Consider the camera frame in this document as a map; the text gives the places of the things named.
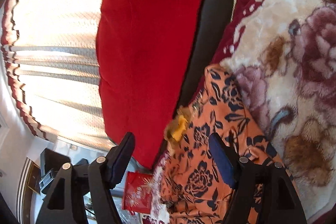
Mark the orange floral garment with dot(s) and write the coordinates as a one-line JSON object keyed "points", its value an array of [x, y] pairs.
{"points": [[192, 188]]}

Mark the dotted cream curtain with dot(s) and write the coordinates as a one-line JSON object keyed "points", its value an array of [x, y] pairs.
{"points": [[49, 53]]}

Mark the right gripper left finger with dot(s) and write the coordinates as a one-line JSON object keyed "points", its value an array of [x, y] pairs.
{"points": [[64, 201]]}

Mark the dark leather sofa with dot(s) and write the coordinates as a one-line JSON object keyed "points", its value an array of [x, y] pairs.
{"points": [[168, 46]]}

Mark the red gift box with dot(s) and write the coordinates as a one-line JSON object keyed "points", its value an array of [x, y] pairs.
{"points": [[137, 195]]}

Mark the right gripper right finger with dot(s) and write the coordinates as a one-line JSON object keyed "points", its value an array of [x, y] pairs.
{"points": [[261, 193]]}

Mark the floral plush seat blanket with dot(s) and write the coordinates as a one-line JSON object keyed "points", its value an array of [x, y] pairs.
{"points": [[282, 53]]}

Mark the red blanket on sofa back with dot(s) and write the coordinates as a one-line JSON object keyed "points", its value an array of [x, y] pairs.
{"points": [[113, 29]]}

